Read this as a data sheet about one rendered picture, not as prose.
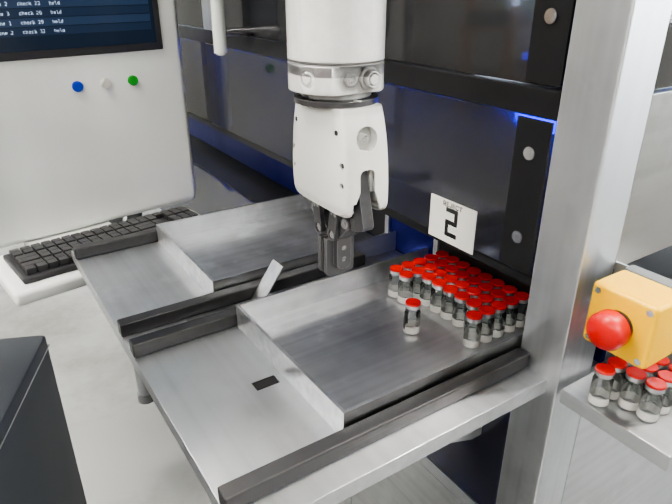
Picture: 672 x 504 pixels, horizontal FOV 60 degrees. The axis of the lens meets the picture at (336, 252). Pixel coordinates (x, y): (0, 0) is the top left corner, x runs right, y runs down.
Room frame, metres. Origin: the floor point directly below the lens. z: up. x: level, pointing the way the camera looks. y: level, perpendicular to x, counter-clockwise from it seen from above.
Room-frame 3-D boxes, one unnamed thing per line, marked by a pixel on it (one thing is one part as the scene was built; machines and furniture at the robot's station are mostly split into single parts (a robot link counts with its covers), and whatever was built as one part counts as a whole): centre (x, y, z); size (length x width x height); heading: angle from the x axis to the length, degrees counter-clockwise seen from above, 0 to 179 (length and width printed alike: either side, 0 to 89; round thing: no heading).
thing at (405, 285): (0.75, -0.10, 0.91); 0.02 x 0.02 x 0.05
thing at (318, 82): (0.53, 0.00, 1.24); 0.09 x 0.08 x 0.03; 33
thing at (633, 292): (0.53, -0.31, 1.00); 0.08 x 0.07 x 0.07; 123
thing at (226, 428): (0.77, 0.07, 0.87); 0.70 x 0.48 x 0.02; 33
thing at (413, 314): (0.67, -0.10, 0.90); 0.02 x 0.02 x 0.04
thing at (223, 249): (0.95, 0.11, 0.90); 0.34 x 0.26 x 0.04; 123
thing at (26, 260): (1.13, 0.47, 0.82); 0.40 x 0.14 x 0.02; 132
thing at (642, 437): (0.54, -0.36, 0.87); 0.14 x 0.13 x 0.02; 123
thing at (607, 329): (0.50, -0.28, 1.00); 0.04 x 0.04 x 0.04; 33
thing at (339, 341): (0.67, -0.08, 0.90); 0.34 x 0.26 x 0.04; 123
